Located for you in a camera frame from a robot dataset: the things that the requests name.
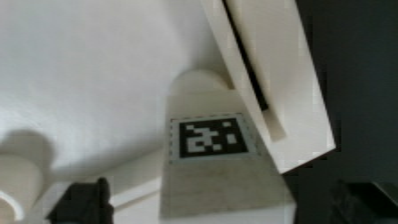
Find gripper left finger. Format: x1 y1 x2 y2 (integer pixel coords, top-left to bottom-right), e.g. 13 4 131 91
47 177 115 224

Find white square table top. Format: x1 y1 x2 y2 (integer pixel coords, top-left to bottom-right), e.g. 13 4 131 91
0 0 335 224

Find white table leg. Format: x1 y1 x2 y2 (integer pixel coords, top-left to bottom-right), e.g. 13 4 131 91
161 70 298 224

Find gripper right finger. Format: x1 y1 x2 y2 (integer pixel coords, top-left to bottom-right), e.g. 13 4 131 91
330 181 398 224

